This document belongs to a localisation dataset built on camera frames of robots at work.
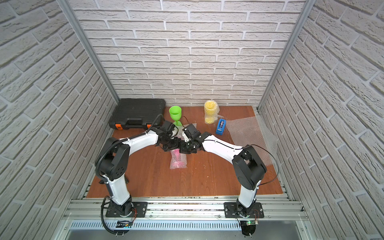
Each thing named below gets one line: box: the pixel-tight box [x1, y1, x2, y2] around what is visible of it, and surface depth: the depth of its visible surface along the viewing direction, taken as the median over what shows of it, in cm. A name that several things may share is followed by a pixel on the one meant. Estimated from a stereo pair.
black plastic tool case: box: [109, 98, 166, 130], surface depth 112 cm
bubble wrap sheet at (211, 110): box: [204, 100, 225, 125], surface depth 103 cm
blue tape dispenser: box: [215, 118, 227, 136], surface depth 105 cm
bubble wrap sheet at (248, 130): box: [225, 115, 280, 170], surface depth 108 cm
